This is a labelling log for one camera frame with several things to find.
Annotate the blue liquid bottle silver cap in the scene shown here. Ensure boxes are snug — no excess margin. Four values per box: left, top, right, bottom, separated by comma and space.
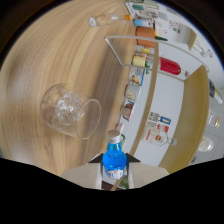
101, 129, 128, 181

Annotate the printed paper cup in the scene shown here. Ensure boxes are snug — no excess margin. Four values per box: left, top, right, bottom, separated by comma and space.
120, 99, 136, 122

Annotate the white and blue cup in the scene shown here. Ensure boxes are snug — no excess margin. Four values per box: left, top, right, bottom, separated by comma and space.
133, 18, 155, 28

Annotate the green cup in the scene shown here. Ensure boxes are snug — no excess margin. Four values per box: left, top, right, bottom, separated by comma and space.
131, 3, 146, 12

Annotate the clear bottle red label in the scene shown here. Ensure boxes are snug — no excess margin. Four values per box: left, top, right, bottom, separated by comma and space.
141, 129, 178, 147

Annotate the green mug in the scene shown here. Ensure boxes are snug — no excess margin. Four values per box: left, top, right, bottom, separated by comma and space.
119, 133, 126, 148

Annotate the clear glass tumbler with ice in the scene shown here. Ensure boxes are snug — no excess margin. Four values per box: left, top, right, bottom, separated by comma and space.
40, 83, 102, 141

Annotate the white printed mug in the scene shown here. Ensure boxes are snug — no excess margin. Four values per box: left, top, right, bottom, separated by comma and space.
124, 83, 142, 103

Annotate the blue and white bowl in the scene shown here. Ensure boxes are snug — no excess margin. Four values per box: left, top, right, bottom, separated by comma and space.
129, 67, 146, 87

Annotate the red liquid bottle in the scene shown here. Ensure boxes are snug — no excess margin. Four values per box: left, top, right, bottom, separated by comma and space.
151, 55, 183, 76

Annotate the yellow mug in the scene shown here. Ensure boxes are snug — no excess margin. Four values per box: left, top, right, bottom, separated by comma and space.
131, 54, 148, 68

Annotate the green toy cucumber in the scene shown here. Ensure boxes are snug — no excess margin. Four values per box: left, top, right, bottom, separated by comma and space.
153, 35, 169, 42

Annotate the white scale tray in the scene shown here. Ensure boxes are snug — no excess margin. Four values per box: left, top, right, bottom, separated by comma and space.
125, 1, 161, 18

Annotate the red wall poster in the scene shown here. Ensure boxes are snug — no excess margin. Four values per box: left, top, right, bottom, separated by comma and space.
156, 123, 170, 134

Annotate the grey wall print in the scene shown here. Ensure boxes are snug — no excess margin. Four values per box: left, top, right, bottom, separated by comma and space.
146, 120, 158, 129
147, 111, 160, 123

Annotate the blue wall poster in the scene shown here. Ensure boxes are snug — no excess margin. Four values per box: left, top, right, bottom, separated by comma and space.
159, 115, 172, 126

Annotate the two-tier wooden rack white frame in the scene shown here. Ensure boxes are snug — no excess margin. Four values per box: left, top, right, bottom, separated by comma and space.
104, 34, 210, 174

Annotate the wooden wall shelf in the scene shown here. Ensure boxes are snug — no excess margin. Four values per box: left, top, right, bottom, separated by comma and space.
186, 28, 198, 52

